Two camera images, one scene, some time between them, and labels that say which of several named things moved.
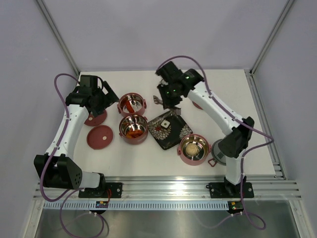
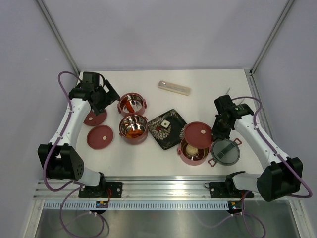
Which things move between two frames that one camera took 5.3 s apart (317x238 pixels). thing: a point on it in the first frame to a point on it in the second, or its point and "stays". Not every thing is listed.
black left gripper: x=110 y=97 stays
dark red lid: x=197 y=106 to x=197 y=135
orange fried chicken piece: x=136 y=133 stays
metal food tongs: x=174 y=110 to x=228 y=90
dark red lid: x=96 y=120 stays
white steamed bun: x=192 y=148 stays
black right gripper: x=168 y=103 to x=216 y=134
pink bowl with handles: x=194 y=149 stays
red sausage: x=130 y=106 stays
